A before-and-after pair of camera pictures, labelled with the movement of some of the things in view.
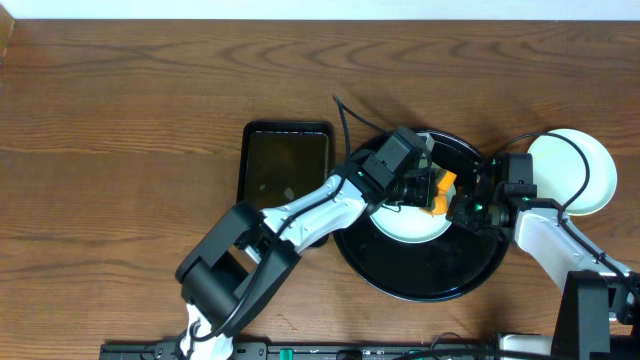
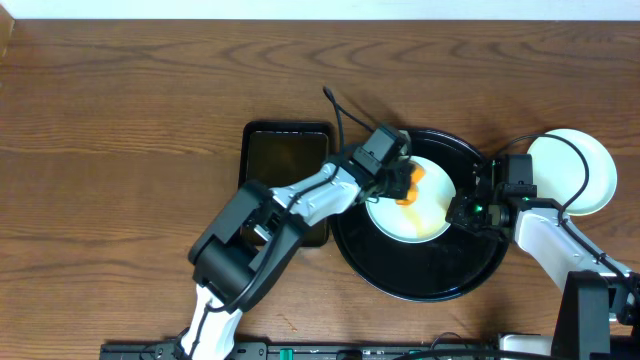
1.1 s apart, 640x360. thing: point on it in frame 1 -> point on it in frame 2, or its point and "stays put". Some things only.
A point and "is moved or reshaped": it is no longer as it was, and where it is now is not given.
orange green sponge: x=445 y=190 is moved or reshaped
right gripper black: x=458 y=211 stays put
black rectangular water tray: x=281 y=159 stays put
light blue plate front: x=410 y=224 stays put
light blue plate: x=559 y=171 stays put
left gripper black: x=426 y=187 -> x=396 y=180
